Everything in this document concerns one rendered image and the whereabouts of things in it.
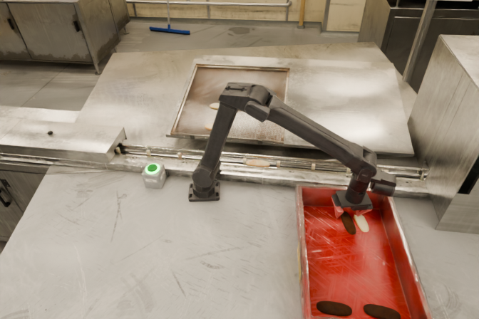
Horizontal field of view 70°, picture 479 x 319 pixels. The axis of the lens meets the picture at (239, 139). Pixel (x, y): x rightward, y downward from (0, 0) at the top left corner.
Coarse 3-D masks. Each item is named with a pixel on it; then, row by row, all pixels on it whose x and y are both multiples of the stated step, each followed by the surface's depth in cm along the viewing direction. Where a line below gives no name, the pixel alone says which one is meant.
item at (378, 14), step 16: (368, 0) 331; (384, 0) 268; (400, 0) 262; (416, 0) 261; (368, 16) 325; (384, 16) 265; (400, 16) 252; (416, 16) 252; (432, 16) 250; (448, 16) 247; (464, 16) 245; (368, 32) 320; (384, 32) 261; (400, 32) 259; (432, 32) 255; (448, 32) 253; (464, 32) 252; (384, 48) 269; (400, 48) 267; (432, 48) 263; (400, 64) 275; (416, 64) 273; (416, 80) 282
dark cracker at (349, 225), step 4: (344, 212) 123; (344, 216) 121; (348, 216) 121; (344, 220) 120; (348, 220) 120; (352, 220) 120; (344, 224) 119; (348, 224) 118; (352, 224) 118; (348, 228) 117; (352, 228) 117; (352, 232) 116
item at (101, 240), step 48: (48, 192) 136; (96, 192) 135; (144, 192) 134; (240, 192) 133; (288, 192) 132; (48, 240) 118; (96, 240) 118; (144, 240) 117; (192, 240) 117; (240, 240) 116; (288, 240) 116; (432, 240) 114; (0, 288) 105; (48, 288) 105; (96, 288) 105; (144, 288) 104; (192, 288) 104; (240, 288) 103; (288, 288) 103; (432, 288) 102
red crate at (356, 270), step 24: (312, 216) 122; (312, 240) 115; (336, 240) 115; (360, 240) 114; (384, 240) 114; (312, 264) 108; (336, 264) 108; (360, 264) 108; (384, 264) 108; (312, 288) 102; (336, 288) 102; (360, 288) 102; (384, 288) 102; (312, 312) 97; (360, 312) 97; (408, 312) 96
